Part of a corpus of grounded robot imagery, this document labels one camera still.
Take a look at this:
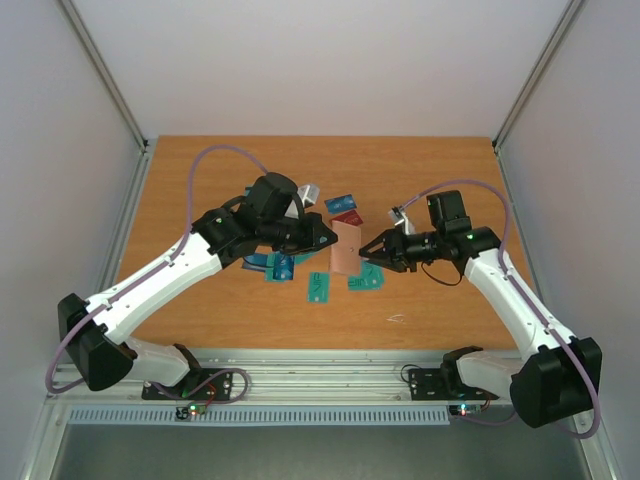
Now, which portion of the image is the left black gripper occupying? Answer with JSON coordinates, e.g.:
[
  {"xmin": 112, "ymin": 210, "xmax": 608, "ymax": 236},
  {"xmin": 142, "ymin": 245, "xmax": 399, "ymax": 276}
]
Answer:
[{"xmin": 260, "ymin": 212, "xmax": 338, "ymax": 255}]

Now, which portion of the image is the teal vip card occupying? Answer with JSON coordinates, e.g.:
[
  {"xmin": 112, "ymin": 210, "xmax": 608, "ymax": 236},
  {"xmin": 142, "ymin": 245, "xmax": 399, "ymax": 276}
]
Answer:
[
  {"xmin": 361, "ymin": 262, "xmax": 385, "ymax": 290},
  {"xmin": 307, "ymin": 272, "xmax": 330, "ymax": 304}
]

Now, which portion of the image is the teal blue card stack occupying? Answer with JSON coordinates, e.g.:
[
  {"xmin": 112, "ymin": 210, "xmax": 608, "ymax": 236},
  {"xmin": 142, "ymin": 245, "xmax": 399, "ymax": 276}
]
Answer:
[{"xmin": 264, "ymin": 253, "xmax": 295, "ymax": 283}]

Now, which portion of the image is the dark blue card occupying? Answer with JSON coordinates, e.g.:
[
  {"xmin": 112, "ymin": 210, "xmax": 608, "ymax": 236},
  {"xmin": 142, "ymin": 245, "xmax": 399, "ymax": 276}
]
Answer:
[{"xmin": 242, "ymin": 253, "xmax": 271, "ymax": 272}]

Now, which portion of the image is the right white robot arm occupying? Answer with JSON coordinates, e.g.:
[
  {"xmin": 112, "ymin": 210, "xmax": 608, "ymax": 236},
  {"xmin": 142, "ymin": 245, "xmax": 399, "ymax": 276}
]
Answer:
[{"xmin": 359, "ymin": 189, "xmax": 602, "ymax": 438}]

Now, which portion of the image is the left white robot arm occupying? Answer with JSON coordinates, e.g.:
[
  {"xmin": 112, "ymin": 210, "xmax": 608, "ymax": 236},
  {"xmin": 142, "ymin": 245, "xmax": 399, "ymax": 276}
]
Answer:
[{"xmin": 58, "ymin": 173, "xmax": 338, "ymax": 398}]

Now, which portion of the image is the teal card under right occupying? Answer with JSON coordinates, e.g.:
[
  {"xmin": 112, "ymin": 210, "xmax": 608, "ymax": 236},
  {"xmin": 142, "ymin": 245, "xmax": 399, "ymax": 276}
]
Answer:
[{"xmin": 347, "ymin": 274, "xmax": 385, "ymax": 291}]

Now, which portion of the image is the red card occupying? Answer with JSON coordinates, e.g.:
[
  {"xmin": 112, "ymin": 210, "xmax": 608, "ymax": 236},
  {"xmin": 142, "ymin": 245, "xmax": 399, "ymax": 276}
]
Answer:
[{"xmin": 332, "ymin": 210, "xmax": 364, "ymax": 226}]

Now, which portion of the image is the blue card top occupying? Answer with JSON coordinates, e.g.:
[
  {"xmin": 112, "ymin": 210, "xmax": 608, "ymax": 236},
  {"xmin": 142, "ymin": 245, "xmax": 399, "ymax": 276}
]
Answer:
[{"xmin": 325, "ymin": 194, "xmax": 357, "ymax": 215}]

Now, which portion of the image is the right circuit board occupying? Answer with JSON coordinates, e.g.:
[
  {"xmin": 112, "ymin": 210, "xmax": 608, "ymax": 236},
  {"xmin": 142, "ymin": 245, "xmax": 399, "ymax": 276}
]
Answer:
[{"xmin": 449, "ymin": 403, "xmax": 488, "ymax": 417}]

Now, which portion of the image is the circuit board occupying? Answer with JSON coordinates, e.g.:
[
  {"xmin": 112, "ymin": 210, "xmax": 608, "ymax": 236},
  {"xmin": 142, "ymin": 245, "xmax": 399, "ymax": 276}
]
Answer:
[
  {"xmin": 449, "ymin": 403, "xmax": 488, "ymax": 417},
  {"xmin": 175, "ymin": 404, "xmax": 208, "ymax": 421}
]

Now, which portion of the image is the left circuit board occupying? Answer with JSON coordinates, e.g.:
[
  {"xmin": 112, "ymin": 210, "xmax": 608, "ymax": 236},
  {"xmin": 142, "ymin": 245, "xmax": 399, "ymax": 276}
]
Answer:
[{"xmin": 175, "ymin": 404, "xmax": 208, "ymax": 421}]

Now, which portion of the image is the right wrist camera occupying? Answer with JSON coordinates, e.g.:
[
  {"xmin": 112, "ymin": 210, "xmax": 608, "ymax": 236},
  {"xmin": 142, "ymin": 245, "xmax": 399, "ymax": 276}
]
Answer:
[{"xmin": 388, "ymin": 206, "xmax": 416, "ymax": 235}]

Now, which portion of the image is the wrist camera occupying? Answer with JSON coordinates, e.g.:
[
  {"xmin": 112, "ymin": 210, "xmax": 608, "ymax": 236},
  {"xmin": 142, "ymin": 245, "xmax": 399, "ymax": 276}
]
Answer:
[
  {"xmin": 388, "ymin": 206, "xmax": 416, "ymax": 235},
  {"xmin": 297, "ymin": 184, "xmax": 320, "ymax": 208}
]

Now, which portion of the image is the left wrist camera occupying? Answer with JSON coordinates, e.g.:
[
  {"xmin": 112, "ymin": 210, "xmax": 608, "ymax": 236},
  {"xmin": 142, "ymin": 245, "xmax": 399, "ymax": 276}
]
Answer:
[{"xmin": 297, "ymin": 184, "xmax": 320, "ymax": 208}]

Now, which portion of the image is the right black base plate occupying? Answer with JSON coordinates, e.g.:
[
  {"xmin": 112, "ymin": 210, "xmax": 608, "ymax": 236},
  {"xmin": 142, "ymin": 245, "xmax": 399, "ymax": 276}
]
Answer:
[{"xmin": 403, "ymin": 368, "xmax": 498, "ymax": 402}]

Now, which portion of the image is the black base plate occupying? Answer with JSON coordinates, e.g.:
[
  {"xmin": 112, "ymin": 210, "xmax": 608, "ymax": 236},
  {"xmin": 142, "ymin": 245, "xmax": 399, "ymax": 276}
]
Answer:
[
  {"xmin": 403, "ymin": 368, "xmax": 498, "ymax": 402},
  {"xmin": 141, "ymin": 368, "xmax": 236, "ymax": 401}
]

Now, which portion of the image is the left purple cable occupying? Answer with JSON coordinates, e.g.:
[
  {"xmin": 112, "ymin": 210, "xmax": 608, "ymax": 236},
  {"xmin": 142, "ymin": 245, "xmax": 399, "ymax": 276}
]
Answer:
[{"xmin": 44, "ymin": 144, "xmax": 271, "ymax": 404}]

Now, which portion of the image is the purple cable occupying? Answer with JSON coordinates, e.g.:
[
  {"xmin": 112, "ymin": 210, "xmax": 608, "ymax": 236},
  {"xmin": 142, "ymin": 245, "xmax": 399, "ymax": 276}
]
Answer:
[
  {"xmin": 394, "ymin": 179, "xmax": 601, "ymax": 440},
  {"xmin": 44, "ymin": 144, "xmax": 271, "ymax": 404}
]

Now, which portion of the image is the aluminium front rail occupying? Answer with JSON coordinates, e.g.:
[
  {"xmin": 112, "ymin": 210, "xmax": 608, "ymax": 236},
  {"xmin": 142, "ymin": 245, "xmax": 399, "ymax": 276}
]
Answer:
[{"xmin": 47, "ymin": 348, "xmax": 531, "ymax": 407}]

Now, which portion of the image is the grey slotted cable duct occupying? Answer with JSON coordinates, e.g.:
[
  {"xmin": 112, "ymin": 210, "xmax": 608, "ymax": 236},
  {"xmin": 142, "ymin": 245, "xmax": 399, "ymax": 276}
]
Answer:
[{"xmin": 68, "ymin": 405, "xmax": 450, "ymax": 427}]

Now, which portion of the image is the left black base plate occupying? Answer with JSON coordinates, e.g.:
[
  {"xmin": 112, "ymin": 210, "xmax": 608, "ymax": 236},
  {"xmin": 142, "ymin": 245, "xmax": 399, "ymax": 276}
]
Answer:
[{"xmin": 141, "ymin": 368, "xmax": 236, "ymax": 401}]

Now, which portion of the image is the left aluminium frame post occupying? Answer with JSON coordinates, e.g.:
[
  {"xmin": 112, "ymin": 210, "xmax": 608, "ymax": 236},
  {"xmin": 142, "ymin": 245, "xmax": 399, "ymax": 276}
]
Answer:
[{"xmin": 58, "ymin": 0, "xmax": 151, "ymax": 151}]

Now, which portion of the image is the aluminium frame post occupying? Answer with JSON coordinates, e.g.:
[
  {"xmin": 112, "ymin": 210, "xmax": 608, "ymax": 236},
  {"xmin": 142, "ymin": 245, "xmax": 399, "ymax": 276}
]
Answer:
[
  {"xmin": 490, "ymin": 0, "xmax": 587, "ymax": 151},
  {"xmin": 58, "ymin": 0, "xmax": 151, "ymax": 151}
]

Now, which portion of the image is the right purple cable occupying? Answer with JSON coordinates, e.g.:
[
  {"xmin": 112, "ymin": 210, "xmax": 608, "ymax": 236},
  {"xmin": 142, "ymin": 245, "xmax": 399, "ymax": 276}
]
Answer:
[{"xmin": 394, "ymin": 179, "xmax": 601, "ymax": 440}]

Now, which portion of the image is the right aluminium frame post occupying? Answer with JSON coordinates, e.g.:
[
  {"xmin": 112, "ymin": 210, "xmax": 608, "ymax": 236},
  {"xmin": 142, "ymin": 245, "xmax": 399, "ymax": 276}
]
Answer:
[{"xmin": 490, "ymin": 0, "xmax": 587, "ymax": 151}]

